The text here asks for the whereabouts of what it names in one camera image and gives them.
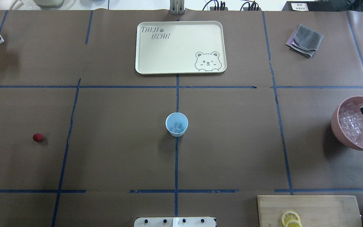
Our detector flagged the red strawberry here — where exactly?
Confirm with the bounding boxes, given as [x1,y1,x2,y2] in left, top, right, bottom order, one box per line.
[32,133,44,143]

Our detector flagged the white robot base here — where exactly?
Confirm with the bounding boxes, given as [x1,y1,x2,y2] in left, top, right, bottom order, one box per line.
[134,217,217,227]

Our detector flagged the pile of clear ice cubes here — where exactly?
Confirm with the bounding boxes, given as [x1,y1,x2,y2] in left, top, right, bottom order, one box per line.
[338,102,363,148]

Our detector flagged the light blue plastic cup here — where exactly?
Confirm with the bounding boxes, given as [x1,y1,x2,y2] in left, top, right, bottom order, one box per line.
[165,112,189,137]

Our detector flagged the pink bowl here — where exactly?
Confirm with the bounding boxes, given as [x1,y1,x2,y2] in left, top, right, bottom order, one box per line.
[331,96,363,151]

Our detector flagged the folded grey cloth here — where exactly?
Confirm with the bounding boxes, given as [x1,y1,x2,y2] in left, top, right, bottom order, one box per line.
[285,24,324,58]

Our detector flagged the bamboo cutting board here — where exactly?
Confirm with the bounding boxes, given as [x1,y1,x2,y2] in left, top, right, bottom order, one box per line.
[257,195,362,227]

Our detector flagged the lemon slice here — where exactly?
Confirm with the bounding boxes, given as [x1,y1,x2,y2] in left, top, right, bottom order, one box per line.
[281,210,301,227]
[284,219,302,227]

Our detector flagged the cream bear serving tray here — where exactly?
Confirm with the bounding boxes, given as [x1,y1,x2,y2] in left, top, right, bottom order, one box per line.
[135,21,227,75]

